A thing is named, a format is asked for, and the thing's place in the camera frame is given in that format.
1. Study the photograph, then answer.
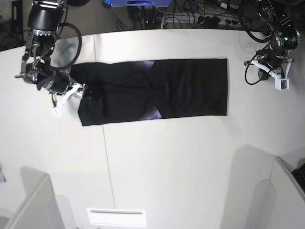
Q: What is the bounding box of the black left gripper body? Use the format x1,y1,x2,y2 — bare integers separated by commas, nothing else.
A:
258,48,289,71

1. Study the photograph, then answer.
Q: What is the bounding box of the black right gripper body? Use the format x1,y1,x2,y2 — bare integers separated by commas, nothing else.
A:
37,71,74,95

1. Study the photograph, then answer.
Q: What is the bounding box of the black T-shirt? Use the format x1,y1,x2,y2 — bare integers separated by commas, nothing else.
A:
70,59,228,126

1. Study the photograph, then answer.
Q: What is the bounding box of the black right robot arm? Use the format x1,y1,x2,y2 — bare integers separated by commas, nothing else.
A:
17,0,102,99

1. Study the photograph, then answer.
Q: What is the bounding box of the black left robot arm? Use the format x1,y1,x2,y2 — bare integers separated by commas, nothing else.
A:
252,0,301,89

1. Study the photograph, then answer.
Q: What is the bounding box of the black keyboard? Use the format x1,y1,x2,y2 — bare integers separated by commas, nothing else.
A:
292,165,305,190

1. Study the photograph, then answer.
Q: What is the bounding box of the grey power strip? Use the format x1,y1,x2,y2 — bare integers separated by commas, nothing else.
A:
163,13,241,28

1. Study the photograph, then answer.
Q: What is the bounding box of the white label plate on table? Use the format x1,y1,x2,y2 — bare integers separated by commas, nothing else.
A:
87,208,147,227

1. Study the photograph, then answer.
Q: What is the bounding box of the white partition panel left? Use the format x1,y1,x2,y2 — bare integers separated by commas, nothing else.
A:
0,174,77,229

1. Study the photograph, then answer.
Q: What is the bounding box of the white partition panel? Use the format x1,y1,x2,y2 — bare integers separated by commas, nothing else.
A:
0,174,77,229
245,157,305,229

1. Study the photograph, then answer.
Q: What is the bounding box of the white partition panel right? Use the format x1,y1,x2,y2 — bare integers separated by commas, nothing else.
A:
245,157,305,229

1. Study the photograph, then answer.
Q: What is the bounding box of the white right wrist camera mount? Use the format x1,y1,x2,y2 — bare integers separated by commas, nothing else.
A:
51,83,87,117

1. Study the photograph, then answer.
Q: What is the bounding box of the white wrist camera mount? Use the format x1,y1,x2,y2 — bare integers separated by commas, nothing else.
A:
244,57,295,91
51,83,87,117

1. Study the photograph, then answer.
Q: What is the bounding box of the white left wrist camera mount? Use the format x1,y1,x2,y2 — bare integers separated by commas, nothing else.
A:
244,57,295,91

